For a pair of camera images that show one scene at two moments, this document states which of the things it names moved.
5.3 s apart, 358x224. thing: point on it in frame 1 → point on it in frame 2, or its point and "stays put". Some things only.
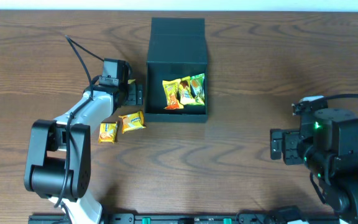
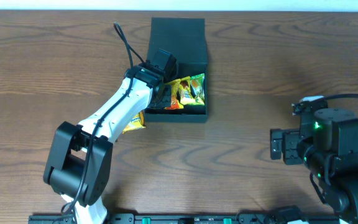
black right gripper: [291, 137] stays put
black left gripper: [136, 95] → [168, 100]
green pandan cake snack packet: [197, 82] stays put
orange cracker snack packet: [132, 121] stays put
